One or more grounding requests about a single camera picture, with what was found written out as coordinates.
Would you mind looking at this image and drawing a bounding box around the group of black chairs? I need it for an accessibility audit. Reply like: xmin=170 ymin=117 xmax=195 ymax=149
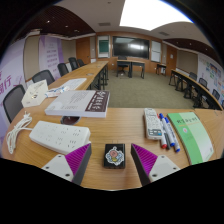
xmin=188 ymin=70 xmax=224 ymax=109

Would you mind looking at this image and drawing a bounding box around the white wall board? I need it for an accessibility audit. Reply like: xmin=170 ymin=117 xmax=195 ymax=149
xmin=150 ymin=40 xmax=163 ymax=63

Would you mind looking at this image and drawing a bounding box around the green booklet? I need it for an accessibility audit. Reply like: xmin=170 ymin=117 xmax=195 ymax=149
xmin=167 ymin=111 xmax=215 ymax=166

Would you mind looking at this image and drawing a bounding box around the white remote control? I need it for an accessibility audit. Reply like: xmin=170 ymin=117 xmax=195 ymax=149
xmin=143 ymin=107 xmax=163 ymax=140

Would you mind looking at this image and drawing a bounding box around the blue whiteboard marker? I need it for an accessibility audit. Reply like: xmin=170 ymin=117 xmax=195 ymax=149
xmin=163 ymin=116 xmax=181 ymax=153
xmin=158 ymin=112 xmax=176 ymax=148

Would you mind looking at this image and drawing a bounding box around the small blue-white carton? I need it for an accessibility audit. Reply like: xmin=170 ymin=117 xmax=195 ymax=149
xmin=44 ymin=85 xmax=71 ymax=98

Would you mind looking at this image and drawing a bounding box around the large ceiling light panel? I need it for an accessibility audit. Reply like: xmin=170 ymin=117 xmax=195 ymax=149
xmin=119 ymin=0 xmax=194 ymax=32

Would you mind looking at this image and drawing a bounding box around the small side table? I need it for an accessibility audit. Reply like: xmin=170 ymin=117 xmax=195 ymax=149
xmin=155 ymin=63 xmax=167 ymax=76

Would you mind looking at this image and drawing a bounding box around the purple printed wall panel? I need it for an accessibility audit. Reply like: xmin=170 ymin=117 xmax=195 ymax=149
xmin=0 ymin=39 xmax=27 ymax=111

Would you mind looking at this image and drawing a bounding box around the long curved wooden table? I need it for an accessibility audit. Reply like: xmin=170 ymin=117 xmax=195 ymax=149
xmin=168 ymin=68 xmax=224 ymax=111

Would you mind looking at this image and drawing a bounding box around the black mesh office chair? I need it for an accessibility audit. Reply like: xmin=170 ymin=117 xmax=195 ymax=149
xmin=32 ymin=69 xmax=56 ymax=86
xmin=2 ymin=84 xmax=27 ymax=124

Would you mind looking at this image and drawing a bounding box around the open white cardboard box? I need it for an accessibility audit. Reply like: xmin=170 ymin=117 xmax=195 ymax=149
xmin=20 ymin=79 xmax=49 ymax=108

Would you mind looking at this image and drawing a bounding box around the large black wall screen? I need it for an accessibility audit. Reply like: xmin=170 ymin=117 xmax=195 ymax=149
xmin=112 ymin=35 xmax=150 ymax=60

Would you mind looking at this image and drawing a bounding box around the round table cable grommet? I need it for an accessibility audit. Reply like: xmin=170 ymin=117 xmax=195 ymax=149
xmin=60 ymin=115 xmax=82 ymax=126

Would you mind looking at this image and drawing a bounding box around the white power strip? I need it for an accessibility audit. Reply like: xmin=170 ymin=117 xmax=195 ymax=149
xmin=28 ymin=120 xmax=92 ymax=155

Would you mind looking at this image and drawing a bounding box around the black charger block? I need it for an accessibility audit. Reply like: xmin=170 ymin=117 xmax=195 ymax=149
xmin=102 ymin=143 xmax=127 ymax=169

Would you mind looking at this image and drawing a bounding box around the row of black office chairs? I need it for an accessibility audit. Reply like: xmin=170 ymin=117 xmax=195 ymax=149
xmin=57 ymin=57 xmax=86 ymax=77

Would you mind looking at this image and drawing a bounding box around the purple wall banner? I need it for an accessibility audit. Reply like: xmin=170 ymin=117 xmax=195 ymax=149
xmin=38 ymin=34 xmax=65 ymax=81

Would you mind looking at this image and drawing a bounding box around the thick white book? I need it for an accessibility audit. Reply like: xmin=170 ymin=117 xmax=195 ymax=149
xmin=44 ymin=89 xmax=111 ymax=119

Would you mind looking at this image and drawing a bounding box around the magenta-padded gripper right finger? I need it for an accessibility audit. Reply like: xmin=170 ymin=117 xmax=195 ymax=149
xmin=130 ymin=143 xmax=182 ymax=187

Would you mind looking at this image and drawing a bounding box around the black desk chair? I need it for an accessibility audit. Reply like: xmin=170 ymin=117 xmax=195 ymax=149
xmin=117 ymin=55 xmax=129 ymax=76

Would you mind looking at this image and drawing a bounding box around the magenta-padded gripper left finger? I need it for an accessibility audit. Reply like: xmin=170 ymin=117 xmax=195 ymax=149
xmin=41 ymin=142 xmax=93 ymax=186

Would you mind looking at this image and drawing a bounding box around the white coiled power cable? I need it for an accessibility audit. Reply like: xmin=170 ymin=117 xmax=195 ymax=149
xmin=5 ymin=111 xmax=34 ymax=155

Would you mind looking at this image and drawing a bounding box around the colourful wall poster display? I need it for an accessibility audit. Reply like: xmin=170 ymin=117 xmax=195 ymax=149
xmin=197 ymin=54 xmax=224 ymax=101

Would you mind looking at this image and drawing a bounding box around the green-white wall board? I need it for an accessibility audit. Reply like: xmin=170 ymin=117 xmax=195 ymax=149
xmin=97 ymin=35 xmax=110 ymax=59

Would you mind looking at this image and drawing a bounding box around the dark-legged wooden desk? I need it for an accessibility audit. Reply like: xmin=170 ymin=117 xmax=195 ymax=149
xmin=116 ymin=59 xmax=146 ymax=79

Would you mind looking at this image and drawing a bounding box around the red whiteboard marker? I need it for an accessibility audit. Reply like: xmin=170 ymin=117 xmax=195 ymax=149
xmin=157 ymin=113 xmax=168 ymax=150

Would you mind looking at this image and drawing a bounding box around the wooden door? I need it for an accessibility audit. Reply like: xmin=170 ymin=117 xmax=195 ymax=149
xmin=75 ymin=36 xmax=91 ymax=65
xmin=165 ymin=44 xmax=178 ymax=78

